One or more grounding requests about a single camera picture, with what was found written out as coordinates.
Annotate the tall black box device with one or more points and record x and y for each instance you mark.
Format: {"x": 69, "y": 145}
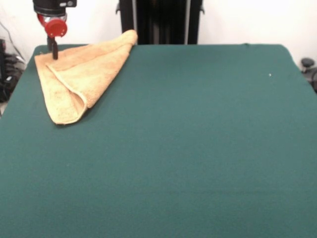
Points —
{"x": 2, "y": 57}

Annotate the tan terry towel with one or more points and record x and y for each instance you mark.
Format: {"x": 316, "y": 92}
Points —
{"x": 81, "y": 81}

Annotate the dark green table cloth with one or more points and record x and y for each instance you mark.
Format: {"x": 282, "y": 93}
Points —
{"x": 223, "y": 161}

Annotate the gray black floor stand base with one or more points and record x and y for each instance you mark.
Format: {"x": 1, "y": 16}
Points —
{"x": 13, "y": 74}
{"x": 309, "y": 67}

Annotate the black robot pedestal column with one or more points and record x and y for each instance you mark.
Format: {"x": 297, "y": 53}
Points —
{"x": 168, "y": 22}

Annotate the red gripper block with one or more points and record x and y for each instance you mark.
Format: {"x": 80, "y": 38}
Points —
{"x": 55, "y": 27}

